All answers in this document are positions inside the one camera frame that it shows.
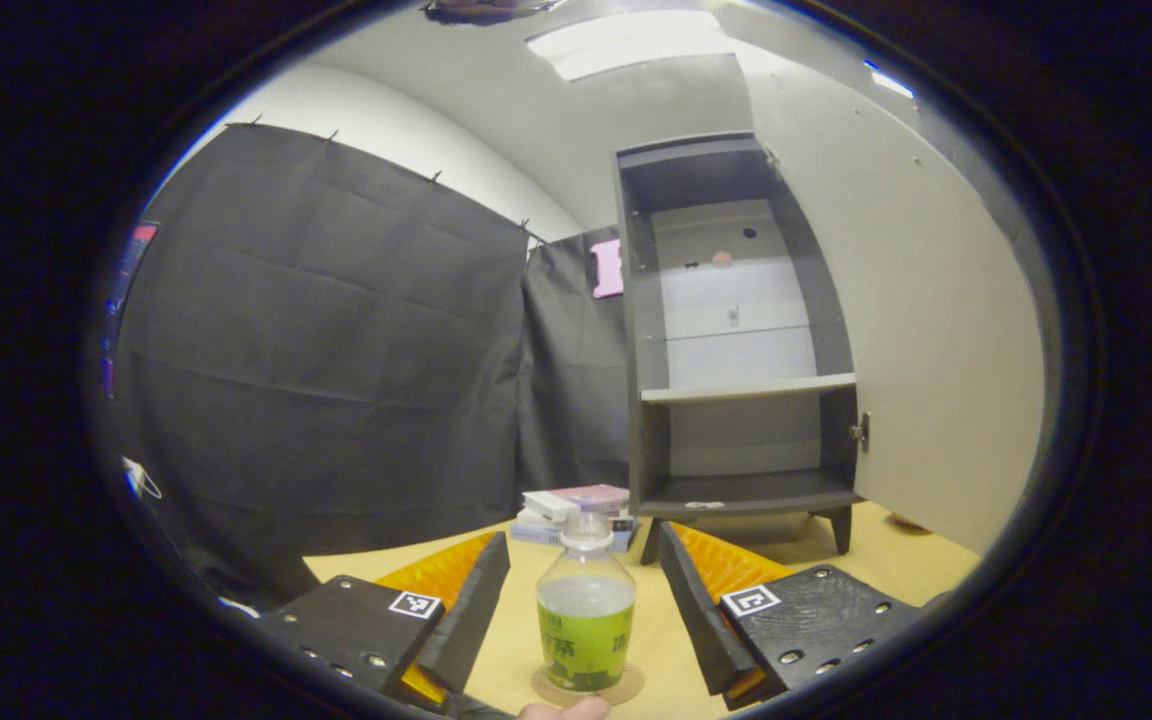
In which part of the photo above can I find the white cabinet shelf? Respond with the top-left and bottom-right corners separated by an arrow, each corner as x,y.
641,373 -> 857,405

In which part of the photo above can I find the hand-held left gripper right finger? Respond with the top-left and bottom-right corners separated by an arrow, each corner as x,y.
658,520 -> 927,711

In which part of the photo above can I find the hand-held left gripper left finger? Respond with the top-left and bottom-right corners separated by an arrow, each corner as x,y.
256,532 -> 512,703

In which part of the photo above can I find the dark grey cabinet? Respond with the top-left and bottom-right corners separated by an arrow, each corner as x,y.
614,132 -> 869,566

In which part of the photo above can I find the green label clear bottle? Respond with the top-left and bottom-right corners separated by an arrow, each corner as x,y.
536,512 -> 637,693

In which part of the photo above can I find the black backdrop cloth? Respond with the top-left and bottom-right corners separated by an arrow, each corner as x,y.
111,122 -> 637,601

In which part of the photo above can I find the small white box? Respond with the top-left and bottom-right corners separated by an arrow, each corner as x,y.
523,490 -> 582,523

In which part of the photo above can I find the grey cabinet door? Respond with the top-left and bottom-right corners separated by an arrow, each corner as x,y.
736,45 -> 1062,558

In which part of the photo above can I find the long ceiling light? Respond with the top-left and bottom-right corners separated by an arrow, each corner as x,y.
861,60 -> 917,101

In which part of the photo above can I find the blue book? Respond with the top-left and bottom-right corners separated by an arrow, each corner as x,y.
511,520 -> 635,553

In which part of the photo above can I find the large ceiling light panel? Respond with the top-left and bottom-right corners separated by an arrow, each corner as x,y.
526,10 -> 727,81

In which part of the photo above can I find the pink book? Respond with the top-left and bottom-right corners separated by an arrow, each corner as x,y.
546,484 -> 631,513

